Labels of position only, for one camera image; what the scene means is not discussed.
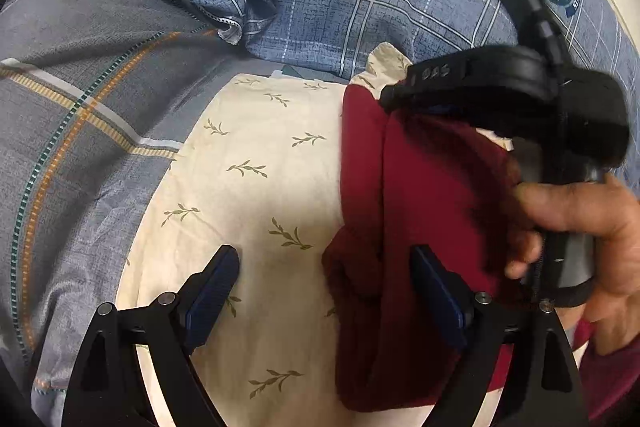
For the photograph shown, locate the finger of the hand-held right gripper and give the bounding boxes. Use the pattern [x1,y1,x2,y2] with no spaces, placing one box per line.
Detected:
[380,56,472,114]

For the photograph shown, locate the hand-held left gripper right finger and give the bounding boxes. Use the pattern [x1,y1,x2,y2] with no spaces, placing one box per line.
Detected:
[409,244,591,427]

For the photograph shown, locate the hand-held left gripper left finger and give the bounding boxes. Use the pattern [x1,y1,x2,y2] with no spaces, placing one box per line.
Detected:
[60,244,241,427]

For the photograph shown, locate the dark red knit garment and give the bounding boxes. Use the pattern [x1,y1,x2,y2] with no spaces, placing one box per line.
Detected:
[322,84,551,413]

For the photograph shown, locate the person's right forearm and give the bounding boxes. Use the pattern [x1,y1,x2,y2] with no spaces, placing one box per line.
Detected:
[570,322,640,423]

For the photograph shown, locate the person's right hand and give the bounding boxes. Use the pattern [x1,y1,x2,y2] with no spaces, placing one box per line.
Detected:
[505,172,640,358]

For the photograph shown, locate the cream leaf-print pillow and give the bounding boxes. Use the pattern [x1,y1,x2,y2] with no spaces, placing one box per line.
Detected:
[117,42,586,427]

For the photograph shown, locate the grey plaid bedsheet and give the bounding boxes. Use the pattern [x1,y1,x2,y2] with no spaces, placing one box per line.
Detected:
[0,0,281,408]

